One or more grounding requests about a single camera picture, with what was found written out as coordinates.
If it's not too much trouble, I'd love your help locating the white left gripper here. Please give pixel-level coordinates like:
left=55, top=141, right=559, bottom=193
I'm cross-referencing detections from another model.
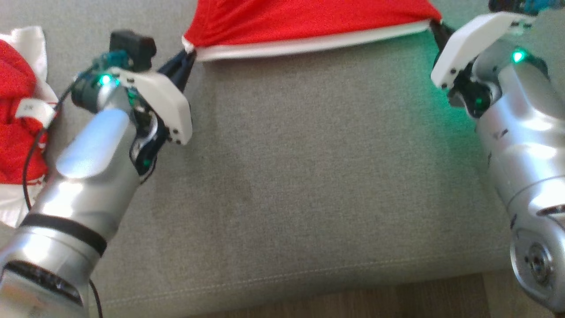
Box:
left=106, top=49, right=197, bottom=146

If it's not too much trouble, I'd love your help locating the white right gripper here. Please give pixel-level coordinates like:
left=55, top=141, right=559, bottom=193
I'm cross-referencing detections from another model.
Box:
left=430, top=12, right=537, bottom=89

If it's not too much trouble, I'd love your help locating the red basketball jersey number 3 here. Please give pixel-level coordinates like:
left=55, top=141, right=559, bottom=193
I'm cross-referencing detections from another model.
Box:
left=182, top=0, right=442, bottom=62

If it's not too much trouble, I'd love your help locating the red white numbered jersey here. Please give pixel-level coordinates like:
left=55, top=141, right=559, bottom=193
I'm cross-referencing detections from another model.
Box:
left=0, top=26, right=60, bottom=228

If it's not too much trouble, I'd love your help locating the grey sofa chaise seat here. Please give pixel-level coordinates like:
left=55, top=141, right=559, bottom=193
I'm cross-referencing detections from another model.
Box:
left=0, top=0, right=565, bottom=318

